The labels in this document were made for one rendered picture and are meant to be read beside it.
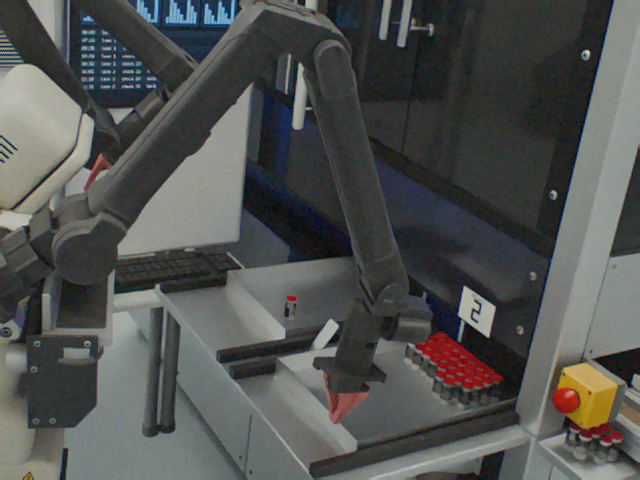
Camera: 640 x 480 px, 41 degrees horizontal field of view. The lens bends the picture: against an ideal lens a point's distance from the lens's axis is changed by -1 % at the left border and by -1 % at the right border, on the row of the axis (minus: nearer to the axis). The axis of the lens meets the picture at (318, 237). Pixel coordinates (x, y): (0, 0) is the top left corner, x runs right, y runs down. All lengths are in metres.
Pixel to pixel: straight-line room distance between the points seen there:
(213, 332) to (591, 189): 0.74
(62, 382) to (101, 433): 1.55
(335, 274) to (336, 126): 0.87
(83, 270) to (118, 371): 2.09
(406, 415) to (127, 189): 0.66
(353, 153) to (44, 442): 0.71
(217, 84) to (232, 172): 1.12
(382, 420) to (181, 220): 0.88
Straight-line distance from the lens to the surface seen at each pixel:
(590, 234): 1.36
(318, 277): 1.92
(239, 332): 1.67
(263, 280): 1.87
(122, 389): 3.10
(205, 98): 1.05
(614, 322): 1.51
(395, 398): 1.53
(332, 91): 1.05
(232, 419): 2.59
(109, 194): 1.08
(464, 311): 1.59
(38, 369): 1.34
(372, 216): 1.19
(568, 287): 1.40
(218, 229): 2.19
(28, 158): 1.23
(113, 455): 2.80
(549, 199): 1.41
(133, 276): 1.97
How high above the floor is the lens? 1.69
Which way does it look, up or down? 22 degrees down
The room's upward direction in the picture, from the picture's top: 7 degrees clockwise
